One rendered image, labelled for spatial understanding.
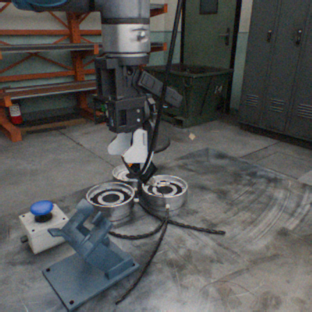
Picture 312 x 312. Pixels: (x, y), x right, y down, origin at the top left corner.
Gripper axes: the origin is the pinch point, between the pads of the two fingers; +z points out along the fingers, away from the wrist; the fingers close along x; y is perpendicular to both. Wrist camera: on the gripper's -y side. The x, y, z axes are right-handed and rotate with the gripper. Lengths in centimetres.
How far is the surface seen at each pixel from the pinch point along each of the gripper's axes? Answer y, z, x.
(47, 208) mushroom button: 16.8, 6.0, -6.3
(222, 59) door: -334, 17, -230
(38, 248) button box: 19.9, 12.2, -4.7
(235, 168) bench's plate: -36.3, 13.2, -1.6
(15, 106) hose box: -81, 68, -360
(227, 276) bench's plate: -0.9, 13.2, 21.3
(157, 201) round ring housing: -4.5, 10.5, -0.1
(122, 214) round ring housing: 3.1, 11.6, -2.6
